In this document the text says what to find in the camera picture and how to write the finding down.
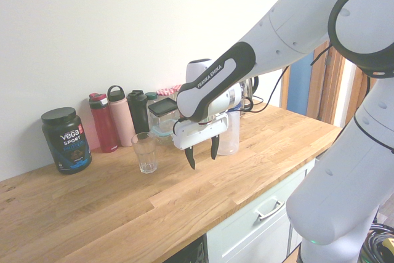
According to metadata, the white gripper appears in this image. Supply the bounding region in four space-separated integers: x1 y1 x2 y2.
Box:
172 113 230 171

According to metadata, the clear plastic pitcher blue lid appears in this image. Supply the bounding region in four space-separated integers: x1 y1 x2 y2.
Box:
216 107 241 156

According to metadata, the pink water bottle black cap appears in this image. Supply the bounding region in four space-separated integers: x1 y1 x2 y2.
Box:
107 85 137 148

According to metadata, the red water bottle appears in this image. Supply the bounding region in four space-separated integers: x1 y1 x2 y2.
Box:
88 92 119 154

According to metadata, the glass container teal rim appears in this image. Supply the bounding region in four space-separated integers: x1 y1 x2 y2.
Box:
149 120 175 146

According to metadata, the clear faceted drinking glass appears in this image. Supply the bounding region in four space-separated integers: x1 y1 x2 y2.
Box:
131 132 158 175

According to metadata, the clear canister black square lid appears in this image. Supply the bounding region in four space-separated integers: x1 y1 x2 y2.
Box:
147 97 180 132

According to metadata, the jar with red checkered lid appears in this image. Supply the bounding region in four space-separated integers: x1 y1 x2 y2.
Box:
155 84 183 102

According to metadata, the glass jar green lid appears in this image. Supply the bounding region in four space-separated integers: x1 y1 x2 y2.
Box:
144 91 159 106

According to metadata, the black shaker bottle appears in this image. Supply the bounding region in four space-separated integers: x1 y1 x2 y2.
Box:
126 89 150 135

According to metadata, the glass electric kettle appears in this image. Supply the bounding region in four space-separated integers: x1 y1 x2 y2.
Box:
241 75 260 107

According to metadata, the white rounded kitchen appliance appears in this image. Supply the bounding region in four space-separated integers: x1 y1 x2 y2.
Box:
185 59 214 87

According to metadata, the pale green cabinet drawer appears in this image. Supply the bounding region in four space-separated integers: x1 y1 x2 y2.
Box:
205 157 318 263

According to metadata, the dark built-in appliance front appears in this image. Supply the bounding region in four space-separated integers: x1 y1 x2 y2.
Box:
159 233 208 263

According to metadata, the black Vega protein tub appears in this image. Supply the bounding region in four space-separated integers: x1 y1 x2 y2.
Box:
41 107 94 176

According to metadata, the yellow power box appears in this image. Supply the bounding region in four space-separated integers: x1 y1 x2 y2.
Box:
379 237 394 258

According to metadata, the silver drawer handle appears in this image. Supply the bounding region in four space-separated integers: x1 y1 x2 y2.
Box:
254 198 286 222

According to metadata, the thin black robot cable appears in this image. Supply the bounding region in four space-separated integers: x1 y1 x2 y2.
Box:
238 44 334 113

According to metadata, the wooden door frame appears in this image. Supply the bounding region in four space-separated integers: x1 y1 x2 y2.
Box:
287 0 375 129

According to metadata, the coiled black cable bundle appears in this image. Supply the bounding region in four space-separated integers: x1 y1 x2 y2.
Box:
361 222 394 263

